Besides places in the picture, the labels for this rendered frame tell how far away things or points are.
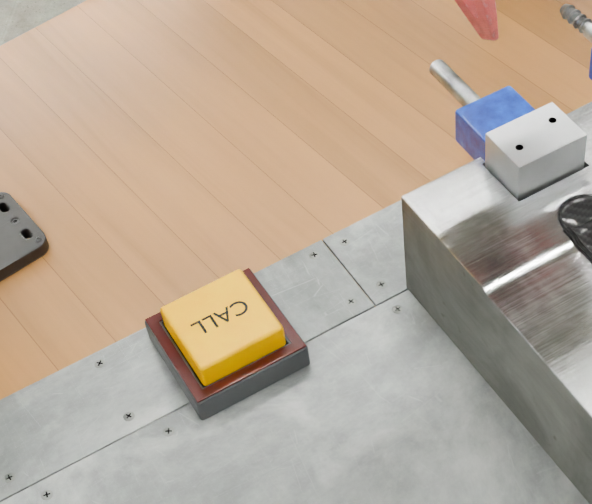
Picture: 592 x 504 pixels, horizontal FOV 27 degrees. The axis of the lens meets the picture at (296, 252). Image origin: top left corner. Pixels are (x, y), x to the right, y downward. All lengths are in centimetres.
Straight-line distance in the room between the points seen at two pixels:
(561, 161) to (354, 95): 25
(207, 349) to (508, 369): 18
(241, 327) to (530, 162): 21
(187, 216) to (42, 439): 20
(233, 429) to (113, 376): 9
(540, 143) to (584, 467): 19
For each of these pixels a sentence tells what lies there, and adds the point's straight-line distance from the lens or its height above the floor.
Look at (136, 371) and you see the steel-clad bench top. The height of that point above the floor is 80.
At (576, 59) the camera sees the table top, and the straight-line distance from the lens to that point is 101.
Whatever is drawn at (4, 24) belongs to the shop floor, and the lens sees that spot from 249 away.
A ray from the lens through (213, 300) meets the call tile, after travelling 81.
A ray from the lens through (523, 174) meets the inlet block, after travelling 76.
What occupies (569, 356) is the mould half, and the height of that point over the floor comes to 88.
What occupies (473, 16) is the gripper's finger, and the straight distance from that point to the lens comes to 71.
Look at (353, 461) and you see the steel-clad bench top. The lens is 77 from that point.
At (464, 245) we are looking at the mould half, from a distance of 75.
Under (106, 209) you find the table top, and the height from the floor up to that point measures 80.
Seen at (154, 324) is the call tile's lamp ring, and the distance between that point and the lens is 83.
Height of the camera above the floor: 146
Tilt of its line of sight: 49 degrees down
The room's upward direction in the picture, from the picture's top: 9 degrees counter-clockwise
